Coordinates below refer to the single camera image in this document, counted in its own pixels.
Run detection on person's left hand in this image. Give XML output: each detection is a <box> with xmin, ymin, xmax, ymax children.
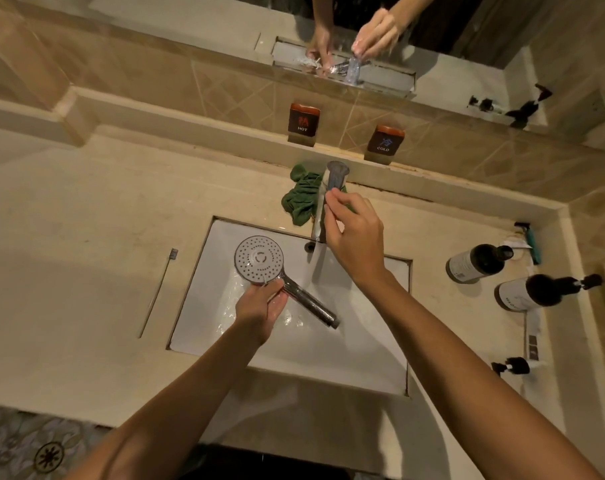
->
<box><xmin>234</xmin><ymin>280</ymin><xmax>289</xmax><ymax>346</ymax></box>

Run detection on person's right hand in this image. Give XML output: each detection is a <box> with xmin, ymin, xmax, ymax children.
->
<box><xmin>323</xmin><ymin>188</ymin><xmax>388</xmax><ymax>288</ymax></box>

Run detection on chrome handheld shower head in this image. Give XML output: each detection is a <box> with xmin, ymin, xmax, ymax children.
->
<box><xmin>233</xmin><ymin>236</ymin><xmax>342</xmax><ymax>330</ymax></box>

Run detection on chrome sink faucet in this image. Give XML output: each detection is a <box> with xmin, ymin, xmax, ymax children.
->
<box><xmin>310</xmin><ymin>161</ymin><xmax>351</xmax><ymax>253</ymax></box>

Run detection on person's left forearm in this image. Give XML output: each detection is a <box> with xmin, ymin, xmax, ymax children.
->
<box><xmin>65</xmin><ymin>319</ymin><xmax>272</xmax><ymax>480</ymax></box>

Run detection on person's right forearm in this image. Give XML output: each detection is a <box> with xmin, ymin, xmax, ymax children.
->
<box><xmin>357</xmin><ymin>270</ymin><xmax>605</xmax><ymax>480</ymax></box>

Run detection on green cloth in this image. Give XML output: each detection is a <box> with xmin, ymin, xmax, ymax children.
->
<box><xmin>281</xmin><ymin>164</ymin><xmax>356</xmax><ymax>227</ymax></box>

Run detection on white sink basin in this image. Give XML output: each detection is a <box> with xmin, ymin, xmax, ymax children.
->
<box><xmin>169</xmin><ymin>217</ymin><xmax>413</xmax><ymax>397</ymax></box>

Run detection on brown cold water knob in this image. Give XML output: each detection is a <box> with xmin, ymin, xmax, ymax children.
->
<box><xmin>364</xmin><ymin>125</ymin><xmax>406</xmax><ymax>166</ymax></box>

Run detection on brown hot water knob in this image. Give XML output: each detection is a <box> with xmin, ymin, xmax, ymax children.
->
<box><xmin>288</xmin><ymin>103</ymin><xmax>322</xmax><ymax>145</ymax></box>

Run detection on thin long cleaning brush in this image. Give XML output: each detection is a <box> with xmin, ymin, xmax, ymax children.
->
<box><xmin>137</xmin><ymin>248</ymin><xmax>179</xmax><ymax>340</ymax></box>

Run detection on dark bottle with white label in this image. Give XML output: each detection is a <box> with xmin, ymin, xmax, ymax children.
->
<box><xmin>446</xmin><ymin>244</ymin><xmax>515</xmax><ymax>285</ymax></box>

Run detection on black shorts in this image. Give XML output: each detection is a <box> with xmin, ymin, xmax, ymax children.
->
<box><xmin>181</xmin><ymin>444</ymin><xmax>366</xmax><ymax>480</ymax></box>

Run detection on teal razor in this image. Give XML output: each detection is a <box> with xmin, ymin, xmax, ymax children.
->
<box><xmin>514</xmin><ymin>222</ymin><xmax>542</xmax><ymax>266</ymax></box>

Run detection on dark pump bottle white label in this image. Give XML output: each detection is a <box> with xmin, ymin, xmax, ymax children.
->
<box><xmin>494</xmin><ymin>273</ymin><xmax>604</xmax><ymax>313</ymax></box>

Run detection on white tube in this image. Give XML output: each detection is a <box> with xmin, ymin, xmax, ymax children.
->
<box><xmin>524</xmin><ymin>310</ymin><xmax>542</xmax><ymax>364</ymax></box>

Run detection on small white pump bottle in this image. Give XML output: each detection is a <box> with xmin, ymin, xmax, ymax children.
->
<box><xmin>491</xmin><ymin>357</ymin><xmax>549</xmax><ymax>379</ymax></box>

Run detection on wall mirror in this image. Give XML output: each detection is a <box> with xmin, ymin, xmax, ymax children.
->
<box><xmin>87</xmin><ymin>0</ymin><xmax>605</xmax><ymax>156</ymax></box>

